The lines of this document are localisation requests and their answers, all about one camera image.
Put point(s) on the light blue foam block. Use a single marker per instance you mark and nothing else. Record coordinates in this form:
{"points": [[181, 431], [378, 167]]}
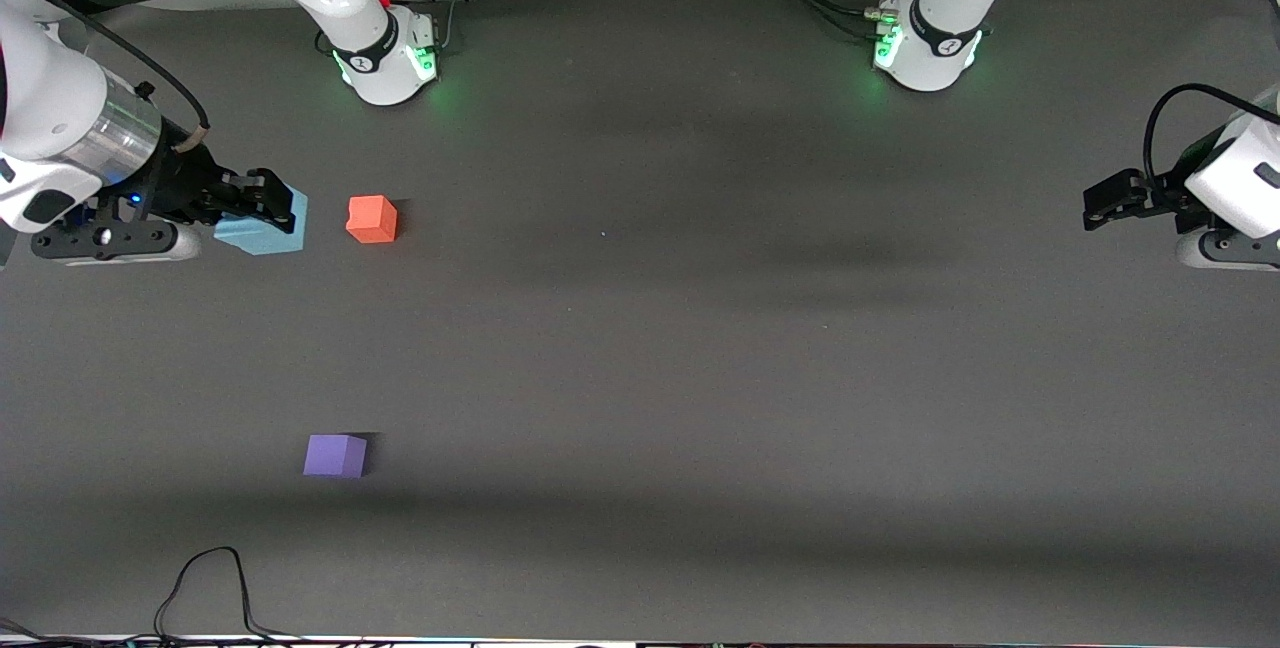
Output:
{"points": [[265, 239]]}

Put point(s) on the purple foam block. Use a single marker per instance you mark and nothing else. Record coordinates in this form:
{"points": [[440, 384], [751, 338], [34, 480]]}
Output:
{"points": [[333, 456]]}

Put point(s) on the orange foam block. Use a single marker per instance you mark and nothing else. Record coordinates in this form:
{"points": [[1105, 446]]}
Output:
{"points": [[371, 219]]}

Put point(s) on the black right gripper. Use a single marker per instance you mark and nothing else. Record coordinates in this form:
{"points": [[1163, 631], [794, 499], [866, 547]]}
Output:
{"points": [[186, 184]]}

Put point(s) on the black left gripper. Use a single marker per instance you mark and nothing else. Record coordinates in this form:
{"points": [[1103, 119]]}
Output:
{"points": [[1160, 198]]}

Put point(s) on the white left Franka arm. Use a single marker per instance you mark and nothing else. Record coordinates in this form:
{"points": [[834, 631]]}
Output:
{"points": [[940, 48]]}

